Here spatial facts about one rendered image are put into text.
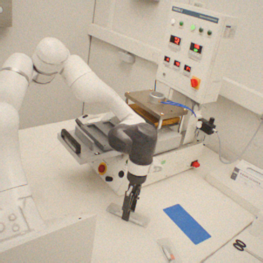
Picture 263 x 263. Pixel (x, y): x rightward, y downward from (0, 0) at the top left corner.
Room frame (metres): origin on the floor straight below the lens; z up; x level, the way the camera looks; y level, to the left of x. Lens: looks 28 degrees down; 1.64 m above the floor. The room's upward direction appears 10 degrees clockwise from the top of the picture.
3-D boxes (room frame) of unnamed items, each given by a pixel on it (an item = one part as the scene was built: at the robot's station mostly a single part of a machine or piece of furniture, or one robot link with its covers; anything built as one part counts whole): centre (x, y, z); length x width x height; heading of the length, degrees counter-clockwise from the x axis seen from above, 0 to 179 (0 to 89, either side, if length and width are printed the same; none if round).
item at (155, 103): (1.34, -0.13, 1.08); 0.31 x 0.24 x 0.13; 42
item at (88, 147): (1.13, 0.14, 0.97); 0.30 x 0.22 x 0.08; 132
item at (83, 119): (1.64, 0.26, 0.79); 0.20 x 0.08 x 0.08; 134
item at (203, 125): (1.26, -0.34, 1.05); 0.15 x 0.05 x 0.15; 42
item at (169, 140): (1.18, -0.13, 0.97); 0.26 x 0.05 x 0.07; 132
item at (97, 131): (1.16, 0.10, 0.98); 0.20 x 0.17 x 0.03; 42
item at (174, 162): (1.32, -0.10, 0.84); 0.53 x 0.37 x 0.17; 132
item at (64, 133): (1.04, 0.24, 0.99); 0.15 x 0.02 x 0.04; 42
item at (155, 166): (0.91, -0.07, 1.03); 0.13 x 0.12 x 0.05; 71
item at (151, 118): (1.33, -0.10, 1.07); 0.22 x 0.17 x 0.10; 42
